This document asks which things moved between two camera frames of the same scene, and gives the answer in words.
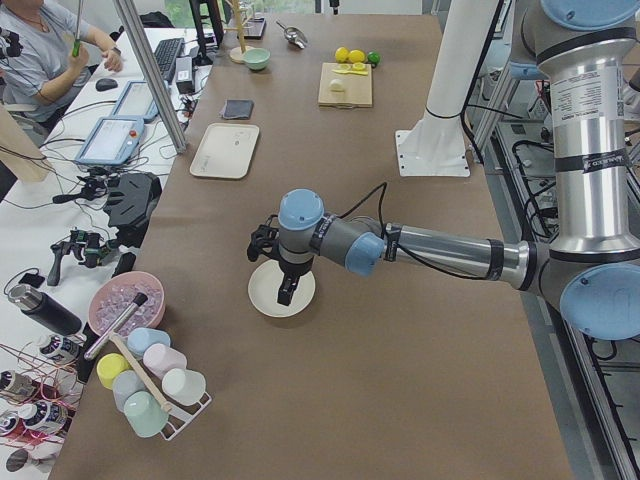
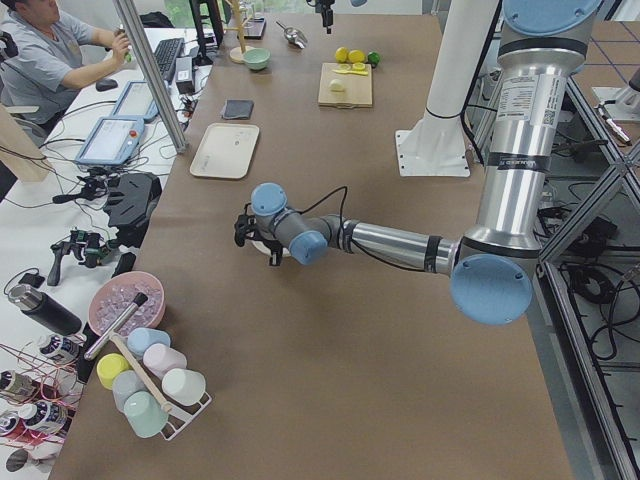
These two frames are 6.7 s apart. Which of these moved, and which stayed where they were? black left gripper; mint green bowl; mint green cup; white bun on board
Moved: black left gripper
Stayed: mint green bowl; mint green cup; white bun on board
